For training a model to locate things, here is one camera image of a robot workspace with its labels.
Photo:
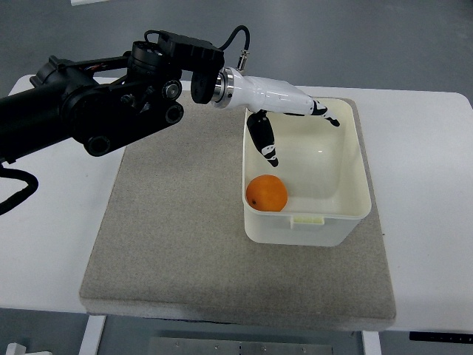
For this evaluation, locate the white table leg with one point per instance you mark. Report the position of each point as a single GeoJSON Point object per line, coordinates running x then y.
{"type": "Point", "coordinates": [371, 343]}
{"type": "Point", "coordinates": [92, 335]}

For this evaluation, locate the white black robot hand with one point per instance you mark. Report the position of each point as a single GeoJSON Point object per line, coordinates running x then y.
{"type": "Point", "coordinates": [261, 96]}

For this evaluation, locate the grey felt mat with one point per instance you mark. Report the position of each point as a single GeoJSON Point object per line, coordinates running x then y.
{"type": "Point", "coordinates": [172, 243]}

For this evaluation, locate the white table leg left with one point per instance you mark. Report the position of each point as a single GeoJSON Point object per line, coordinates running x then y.
{"type": "Point", "coordinates": [92, 335]}

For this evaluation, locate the orange fruit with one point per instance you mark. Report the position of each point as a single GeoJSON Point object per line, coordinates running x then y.
{"type": "Point", "coordinates": [266, 193]}

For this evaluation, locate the white object top edge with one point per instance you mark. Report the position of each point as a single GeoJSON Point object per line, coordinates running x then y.
{"type": "Point", "coordinates": [84, 2]}

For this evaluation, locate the black control panel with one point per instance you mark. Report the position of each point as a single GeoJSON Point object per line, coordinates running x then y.
{"type": "Point", "coordinates": [441, 337]}

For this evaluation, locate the white table leg right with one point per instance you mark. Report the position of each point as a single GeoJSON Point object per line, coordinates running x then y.
{"type": "Point", "coordinates": [371, 343]}

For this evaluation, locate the white object floor corner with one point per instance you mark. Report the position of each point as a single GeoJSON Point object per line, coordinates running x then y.
{"type": "Point", "coordinates": [15, 349]}

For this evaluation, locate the white plastic box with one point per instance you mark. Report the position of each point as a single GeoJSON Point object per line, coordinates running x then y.
{"type": "Point", "coordinates": [324, 169]}

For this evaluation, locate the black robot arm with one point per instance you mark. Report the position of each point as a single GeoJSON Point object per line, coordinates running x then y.
{"type": "Point", "coordinates": [108, 103]}

